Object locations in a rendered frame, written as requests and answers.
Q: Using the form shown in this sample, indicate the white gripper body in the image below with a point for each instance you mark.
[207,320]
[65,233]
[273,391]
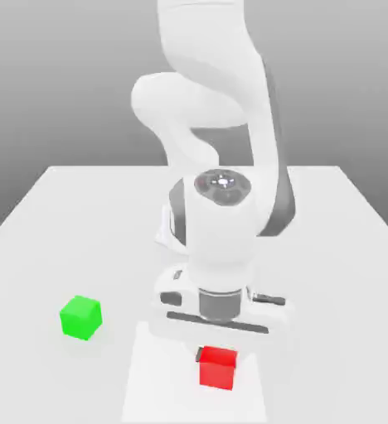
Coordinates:
[180,326]

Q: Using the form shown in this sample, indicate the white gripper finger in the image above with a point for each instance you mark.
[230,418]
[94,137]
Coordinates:
[199,354]

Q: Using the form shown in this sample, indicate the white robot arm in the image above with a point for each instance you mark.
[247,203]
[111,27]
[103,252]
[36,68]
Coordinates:
[220,232]

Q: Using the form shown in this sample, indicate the small red cube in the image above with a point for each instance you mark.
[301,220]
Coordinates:
[216,372]

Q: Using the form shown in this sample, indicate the small green cube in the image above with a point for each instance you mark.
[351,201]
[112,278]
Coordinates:
[80,318]

